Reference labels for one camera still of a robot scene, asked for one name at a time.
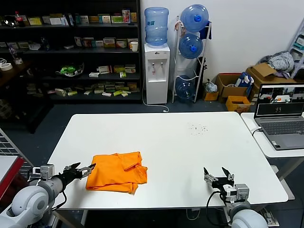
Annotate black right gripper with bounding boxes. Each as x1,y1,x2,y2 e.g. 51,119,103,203
203,167,235,190

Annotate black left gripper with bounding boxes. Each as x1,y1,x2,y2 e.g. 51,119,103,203
58,162,96,185

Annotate orange t-shirt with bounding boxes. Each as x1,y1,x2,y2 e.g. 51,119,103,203
85,151,148,194

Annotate grey pile of clothes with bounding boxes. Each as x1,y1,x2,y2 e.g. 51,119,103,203
256,50,295,78

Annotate white side desk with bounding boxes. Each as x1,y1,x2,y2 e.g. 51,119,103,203
239,111,304,200

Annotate red cart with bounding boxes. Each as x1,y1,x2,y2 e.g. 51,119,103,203
0,155,26,190

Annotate orange cardboard box with dirt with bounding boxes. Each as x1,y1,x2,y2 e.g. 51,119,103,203
225,95,251,113

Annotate grey open laptop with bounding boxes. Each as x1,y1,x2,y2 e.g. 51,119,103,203
253,83,304,151

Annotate small orange cardboard box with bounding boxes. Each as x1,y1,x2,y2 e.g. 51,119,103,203
203,90,219,102

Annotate brown open cardboard box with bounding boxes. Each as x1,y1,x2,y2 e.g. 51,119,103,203
215,73,249,103

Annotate grey tied plastic bag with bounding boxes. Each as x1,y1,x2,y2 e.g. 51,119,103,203
204,79,218,93

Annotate clear bowl with green packs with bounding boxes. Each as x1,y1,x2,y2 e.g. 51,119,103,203
55,62,85,78

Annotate blue and white bag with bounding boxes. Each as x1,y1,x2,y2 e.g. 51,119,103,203
235,71,254,91

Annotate white red medicine box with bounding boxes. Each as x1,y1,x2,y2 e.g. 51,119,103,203
97,66,113,75

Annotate white water dispenser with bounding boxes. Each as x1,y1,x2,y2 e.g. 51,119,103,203
143,43,171,105

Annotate large brown cardboard box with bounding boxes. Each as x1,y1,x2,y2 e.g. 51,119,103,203
245,62,304,100

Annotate black shelf unit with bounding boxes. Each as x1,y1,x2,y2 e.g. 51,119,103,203
0,0,143,105

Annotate dark wooden table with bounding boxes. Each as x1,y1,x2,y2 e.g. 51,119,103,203
0,60,33,87

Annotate white metal jug rack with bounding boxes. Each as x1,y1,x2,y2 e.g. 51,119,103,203
172,15,212,104

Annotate clear plastic bottle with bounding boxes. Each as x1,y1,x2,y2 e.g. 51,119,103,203
8,46,19,63

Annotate white step ladder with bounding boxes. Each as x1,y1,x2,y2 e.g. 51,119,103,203
287,23,304,79

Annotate blue water jug with label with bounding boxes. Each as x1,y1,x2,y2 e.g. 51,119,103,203
144,7,169,47

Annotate cola bottle red cap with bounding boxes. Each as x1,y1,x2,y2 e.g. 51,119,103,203
14,11,26,28

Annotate shiny glass globe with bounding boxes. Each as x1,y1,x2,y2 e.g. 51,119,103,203
2,15,17,28

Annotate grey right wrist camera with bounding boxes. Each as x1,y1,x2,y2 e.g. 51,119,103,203
223,183,250,204

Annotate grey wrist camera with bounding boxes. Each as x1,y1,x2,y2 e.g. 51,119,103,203
32,164,56,181
223,183,250,204

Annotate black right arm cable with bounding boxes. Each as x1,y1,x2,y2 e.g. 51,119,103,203
205,190,228,227

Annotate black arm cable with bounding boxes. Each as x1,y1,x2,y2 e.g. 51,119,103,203
205,190,228,227
51,184,67,211

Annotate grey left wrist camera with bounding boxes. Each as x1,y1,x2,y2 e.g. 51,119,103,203
32,164,56,181

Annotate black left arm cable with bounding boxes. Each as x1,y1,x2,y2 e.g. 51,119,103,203
51,184,67,211

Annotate thin white hanging cable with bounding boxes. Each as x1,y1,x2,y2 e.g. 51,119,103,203
186,208,200,220

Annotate grey wire grid panel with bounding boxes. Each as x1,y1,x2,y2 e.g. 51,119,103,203
0,129,40,181

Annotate white dispenser power cable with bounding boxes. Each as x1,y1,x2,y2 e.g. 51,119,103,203
142,89,170,113

